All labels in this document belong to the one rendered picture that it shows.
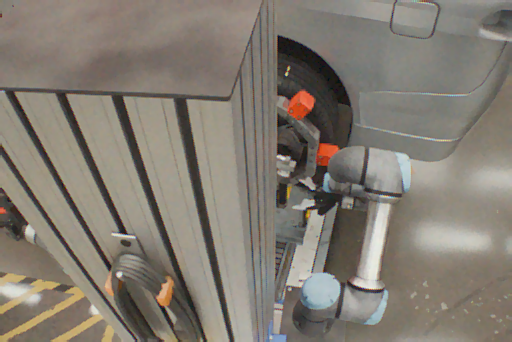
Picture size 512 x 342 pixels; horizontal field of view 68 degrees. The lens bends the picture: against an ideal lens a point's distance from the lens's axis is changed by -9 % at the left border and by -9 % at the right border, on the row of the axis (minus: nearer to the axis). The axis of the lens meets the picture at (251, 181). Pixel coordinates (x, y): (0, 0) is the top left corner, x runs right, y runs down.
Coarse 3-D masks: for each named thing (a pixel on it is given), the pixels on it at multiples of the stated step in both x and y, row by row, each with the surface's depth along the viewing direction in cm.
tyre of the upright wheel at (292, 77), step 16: (288, 64) 178; (304, 64) 182; (288, 80) 171; (304, 80) 176; (320, 80) 183; (288, 96) 173; (320, 96) 178; (320, 112) 175; (336, 112) 191; (320, 128) 181; (336, 128) 193
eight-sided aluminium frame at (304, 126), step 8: (280, 96) 171; (280, 104) 167; (288, 104) 170; (280, 112) 170; (288, 120) 172; (296, 120) 171; (304, 120) 175; (296, 128) 174; (304, 128) 173; (312, 128) 177; (304, 136) 176; (312, 136) 174; (312, 144) 178; (312, 152) 182; (312, 160) 185; (296, 168) 201; (304, 168) 197; (312, 168) 189; (296, 176) 196; (304, 176) 196; (288, 184) 202
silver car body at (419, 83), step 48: (0, 0) 198; (288, 0) 154; (336, 0) 149; (384, 0) 143; (432, 0) 137; (480, 0) 132; (336, 48) 164; (384, 48) 157; (432, 48) 151; (480, 48) 145; (384, 96) 174; (432, 96) 166; (480, 96) 162; (384, 144) 194; (432, 144) 185
